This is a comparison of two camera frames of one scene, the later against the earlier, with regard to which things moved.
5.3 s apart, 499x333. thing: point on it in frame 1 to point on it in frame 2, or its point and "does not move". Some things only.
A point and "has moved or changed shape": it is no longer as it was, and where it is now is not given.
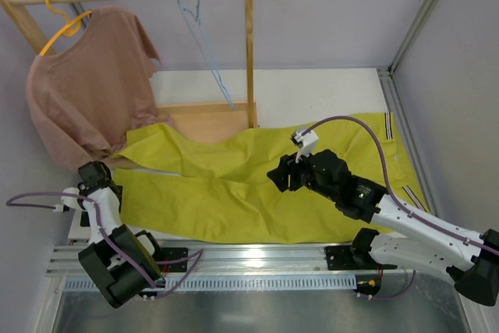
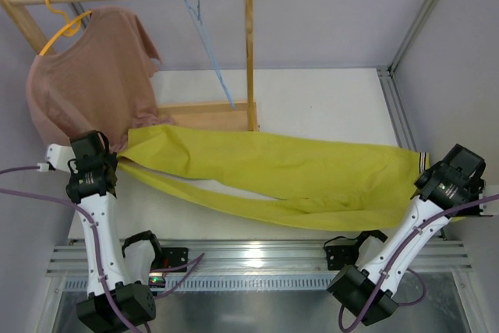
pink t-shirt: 83,98 does not move
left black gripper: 90,171 to 107,165
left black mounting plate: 171,253 does not move
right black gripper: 291,174 to 425,178
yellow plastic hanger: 72,27 does not move
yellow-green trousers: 177,185 has moved or changed shape
